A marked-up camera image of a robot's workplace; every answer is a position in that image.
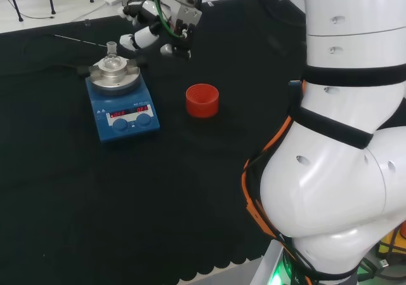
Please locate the heater with blue base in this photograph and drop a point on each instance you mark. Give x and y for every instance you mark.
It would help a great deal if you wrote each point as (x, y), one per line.
(127, 120)

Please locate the black bench cloth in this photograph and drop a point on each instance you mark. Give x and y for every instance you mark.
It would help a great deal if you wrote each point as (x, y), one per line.
(127, 186)

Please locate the yellow stop button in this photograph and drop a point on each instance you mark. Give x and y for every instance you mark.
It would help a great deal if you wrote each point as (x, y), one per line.
(393, 240)

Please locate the white power strip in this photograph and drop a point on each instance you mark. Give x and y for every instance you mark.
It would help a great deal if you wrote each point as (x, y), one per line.
(113, 0)

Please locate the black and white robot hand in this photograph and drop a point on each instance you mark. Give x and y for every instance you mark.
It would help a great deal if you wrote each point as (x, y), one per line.
(144, 37)

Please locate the thin glass rod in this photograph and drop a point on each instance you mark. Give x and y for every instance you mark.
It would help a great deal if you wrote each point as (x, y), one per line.
(79, 40)

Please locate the clear round-bottom glass flask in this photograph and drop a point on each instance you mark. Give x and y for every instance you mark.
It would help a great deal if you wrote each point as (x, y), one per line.
(111, 61)

